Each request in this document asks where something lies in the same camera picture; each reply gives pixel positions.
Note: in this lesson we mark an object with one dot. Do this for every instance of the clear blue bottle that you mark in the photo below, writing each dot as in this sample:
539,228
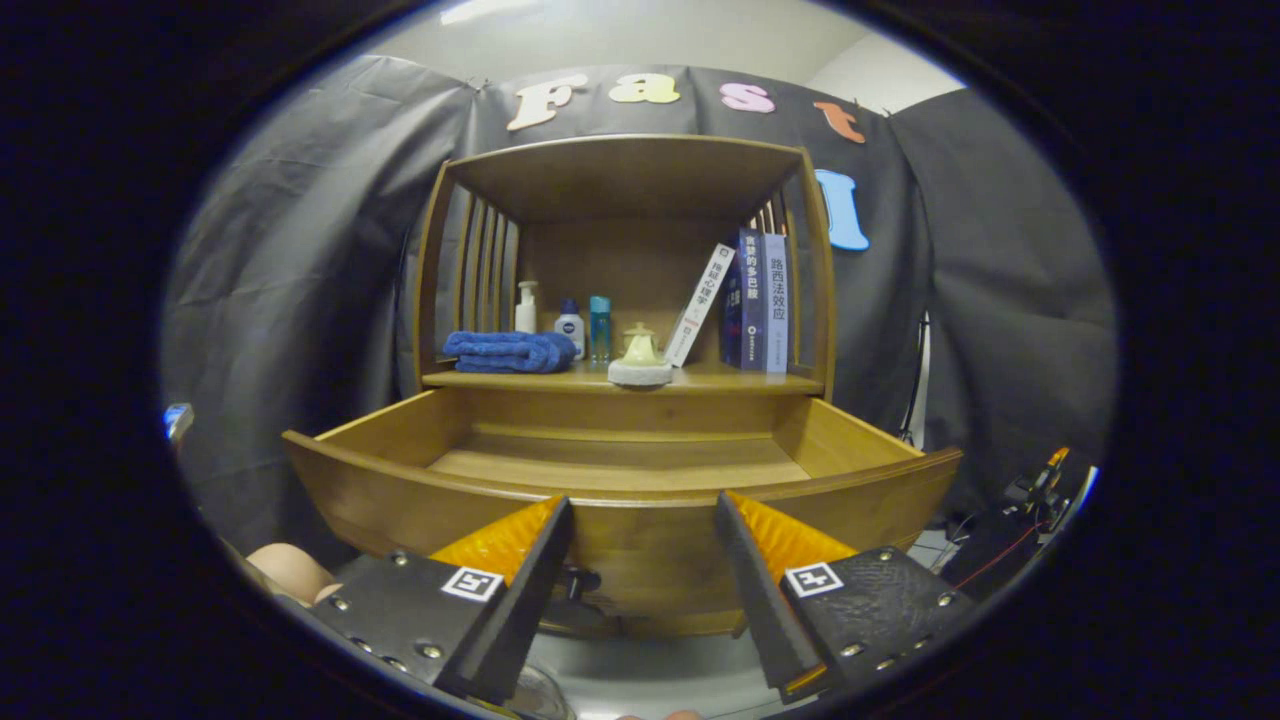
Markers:
600,325

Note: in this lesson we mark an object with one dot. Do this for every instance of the white book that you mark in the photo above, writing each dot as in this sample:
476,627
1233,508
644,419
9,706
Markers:
700,305

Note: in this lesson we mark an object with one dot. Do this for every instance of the white bottle blue cap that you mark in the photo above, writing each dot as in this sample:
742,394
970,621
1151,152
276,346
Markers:
570,328

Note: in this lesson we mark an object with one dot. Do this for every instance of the orange black tool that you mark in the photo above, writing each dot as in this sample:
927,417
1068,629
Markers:
1048,470

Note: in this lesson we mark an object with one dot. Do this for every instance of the white stand pole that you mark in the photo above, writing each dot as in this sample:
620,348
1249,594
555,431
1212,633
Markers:
920,380

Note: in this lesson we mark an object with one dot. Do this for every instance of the dark blue book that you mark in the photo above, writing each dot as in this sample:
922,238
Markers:
750,300

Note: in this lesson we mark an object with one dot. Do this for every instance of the wooden cabinet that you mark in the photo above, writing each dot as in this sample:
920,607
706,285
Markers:
620,180

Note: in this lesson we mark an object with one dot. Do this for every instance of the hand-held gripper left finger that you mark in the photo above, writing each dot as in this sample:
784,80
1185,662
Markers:
520,600

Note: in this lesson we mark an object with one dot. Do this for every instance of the blue folded towel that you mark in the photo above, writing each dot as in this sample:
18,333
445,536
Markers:
510,352

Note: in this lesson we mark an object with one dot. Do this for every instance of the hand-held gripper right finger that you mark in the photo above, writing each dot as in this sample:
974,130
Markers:
765,600

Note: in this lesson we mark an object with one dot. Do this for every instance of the white pump bottle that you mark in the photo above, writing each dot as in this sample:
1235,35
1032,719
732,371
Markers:
525,310

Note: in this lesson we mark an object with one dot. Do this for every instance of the pale grey-blue book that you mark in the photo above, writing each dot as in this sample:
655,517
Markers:
777,305

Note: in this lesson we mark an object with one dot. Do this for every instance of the wooden drawer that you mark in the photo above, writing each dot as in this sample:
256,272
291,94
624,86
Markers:
400,490

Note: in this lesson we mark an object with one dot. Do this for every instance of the cream lidded teacup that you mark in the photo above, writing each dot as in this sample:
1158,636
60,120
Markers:
630,330

